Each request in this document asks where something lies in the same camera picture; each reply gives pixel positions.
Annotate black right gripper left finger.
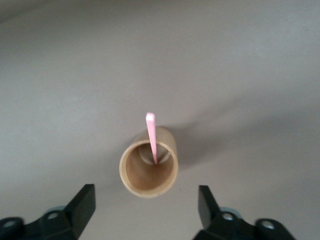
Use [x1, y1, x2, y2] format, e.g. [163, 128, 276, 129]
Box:
[0, 184, 96, 240]

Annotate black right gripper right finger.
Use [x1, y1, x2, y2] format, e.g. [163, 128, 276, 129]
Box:
[195, 185, 298, 240]

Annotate pink chopstick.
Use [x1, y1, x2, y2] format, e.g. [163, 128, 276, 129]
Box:
[145, 112, 159, 165]

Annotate tan bamboo cup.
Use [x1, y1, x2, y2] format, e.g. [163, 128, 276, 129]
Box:
[118, 126, 180, 199]

